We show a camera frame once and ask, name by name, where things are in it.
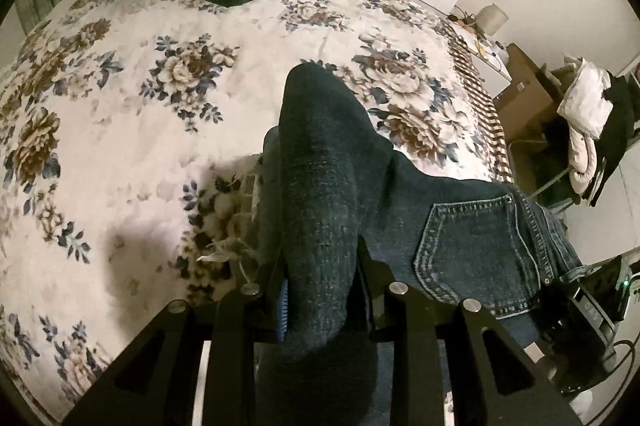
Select beige cylinder lamp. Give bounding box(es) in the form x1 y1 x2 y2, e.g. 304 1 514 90
475 4 509 36

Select pink garment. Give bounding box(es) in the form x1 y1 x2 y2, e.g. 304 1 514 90
567 126 609 195

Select dark blue jeans pants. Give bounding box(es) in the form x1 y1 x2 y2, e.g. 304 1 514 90
252 64 587 426

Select brown checkered blanket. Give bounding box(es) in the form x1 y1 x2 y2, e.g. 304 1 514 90
444 19 516 184

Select white nightstand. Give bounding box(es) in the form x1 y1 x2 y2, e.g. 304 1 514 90
465 26 514 83

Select white jacket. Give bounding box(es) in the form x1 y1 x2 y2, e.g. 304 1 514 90
556 56 615 140

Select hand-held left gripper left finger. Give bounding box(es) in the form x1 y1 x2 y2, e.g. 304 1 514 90
64 280 292 426

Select brown cardboard box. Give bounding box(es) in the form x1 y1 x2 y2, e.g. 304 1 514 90
492 44 564 143

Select black cable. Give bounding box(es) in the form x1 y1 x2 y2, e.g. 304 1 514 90
550 337 640 396

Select black jacket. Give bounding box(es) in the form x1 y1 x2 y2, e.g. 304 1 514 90
587 74 637 208

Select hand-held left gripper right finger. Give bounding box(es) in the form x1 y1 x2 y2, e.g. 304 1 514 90
350 239 585 426

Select floral bed blanket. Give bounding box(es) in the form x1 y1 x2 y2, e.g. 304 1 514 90
0 0 502 418

